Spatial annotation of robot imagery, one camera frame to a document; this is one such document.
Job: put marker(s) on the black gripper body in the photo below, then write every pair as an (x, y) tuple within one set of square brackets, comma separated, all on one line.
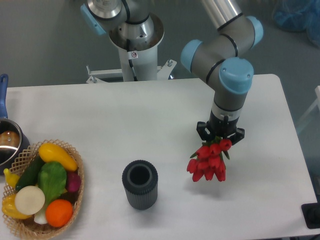
[(220, 127)]

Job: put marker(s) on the orange fruit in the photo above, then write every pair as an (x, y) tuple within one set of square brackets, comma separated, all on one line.
[(58, 213)]

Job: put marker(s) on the blue handled saucepan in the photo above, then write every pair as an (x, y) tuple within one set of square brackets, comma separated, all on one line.
[(12, 139)]

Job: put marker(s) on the woven wicker basket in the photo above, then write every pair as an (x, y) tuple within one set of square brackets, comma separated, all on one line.
[(27, 229)]

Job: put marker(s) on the white round radish slice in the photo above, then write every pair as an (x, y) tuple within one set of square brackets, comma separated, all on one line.
[(29, 200)]

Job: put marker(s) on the green cucumber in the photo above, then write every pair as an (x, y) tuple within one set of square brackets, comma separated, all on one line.
[(30, 174)]

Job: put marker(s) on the white metal base frame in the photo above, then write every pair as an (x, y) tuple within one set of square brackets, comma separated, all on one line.
[(98, 76)]

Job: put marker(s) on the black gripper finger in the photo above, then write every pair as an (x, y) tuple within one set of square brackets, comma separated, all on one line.
[(237, 136), (206, 131)]

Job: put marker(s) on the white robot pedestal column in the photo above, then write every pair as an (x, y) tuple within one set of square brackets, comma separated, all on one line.
[(138, 59)]

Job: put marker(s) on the dark grey ribbed vase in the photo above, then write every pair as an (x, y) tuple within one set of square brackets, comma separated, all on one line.
[(140, 182)]

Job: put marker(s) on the purple red onion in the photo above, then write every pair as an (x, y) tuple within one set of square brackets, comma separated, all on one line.
[(73, 182)]

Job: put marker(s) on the yellow bell pepper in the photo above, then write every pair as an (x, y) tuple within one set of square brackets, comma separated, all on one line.
[(9, 208)]

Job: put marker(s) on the red tulip bouquet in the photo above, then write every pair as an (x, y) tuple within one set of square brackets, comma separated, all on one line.
[(208, 160)]

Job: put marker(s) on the green lettuce leaf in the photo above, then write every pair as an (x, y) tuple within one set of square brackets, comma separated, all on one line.
[(52, 181)]

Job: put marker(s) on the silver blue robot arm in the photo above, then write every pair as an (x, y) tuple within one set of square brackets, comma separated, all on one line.
[(137, 32)]

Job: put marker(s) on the black device at table corner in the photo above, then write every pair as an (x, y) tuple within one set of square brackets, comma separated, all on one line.
[(311, 214)]

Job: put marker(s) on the yellow squash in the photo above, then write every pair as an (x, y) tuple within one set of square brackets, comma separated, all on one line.
[(50, 152)]

